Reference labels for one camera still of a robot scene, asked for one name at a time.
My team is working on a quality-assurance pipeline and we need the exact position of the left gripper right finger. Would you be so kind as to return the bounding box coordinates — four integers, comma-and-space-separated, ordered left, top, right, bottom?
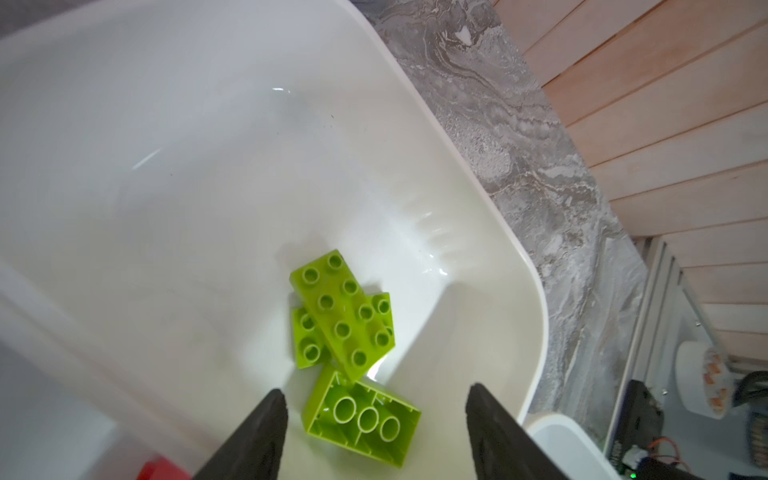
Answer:
465, 383, 567, 480

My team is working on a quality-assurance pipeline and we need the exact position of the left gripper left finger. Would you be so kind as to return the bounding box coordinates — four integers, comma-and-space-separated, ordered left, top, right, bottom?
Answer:
192, 389, 288, 480

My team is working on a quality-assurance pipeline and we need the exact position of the green brick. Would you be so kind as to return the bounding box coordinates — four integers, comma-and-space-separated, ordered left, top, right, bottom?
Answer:
302, 364, 422, 468
289, 250, 394, 381
291, 292, 396, 370

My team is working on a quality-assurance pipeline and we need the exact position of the small red square brick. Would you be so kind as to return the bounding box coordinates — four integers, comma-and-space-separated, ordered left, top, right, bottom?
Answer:
136, 457, 191, 480

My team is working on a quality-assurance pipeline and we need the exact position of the white bin front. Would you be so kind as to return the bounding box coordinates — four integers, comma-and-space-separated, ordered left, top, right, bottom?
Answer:
524, 412, 621, 480

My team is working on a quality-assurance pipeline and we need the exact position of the white bin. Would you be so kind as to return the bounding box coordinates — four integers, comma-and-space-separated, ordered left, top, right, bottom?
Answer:
524, 412, 621, 480
1, 1, 548, 479

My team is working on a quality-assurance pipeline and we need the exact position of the white bin rear right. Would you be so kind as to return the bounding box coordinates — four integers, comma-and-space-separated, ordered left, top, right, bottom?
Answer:
1, 1, 548, 479

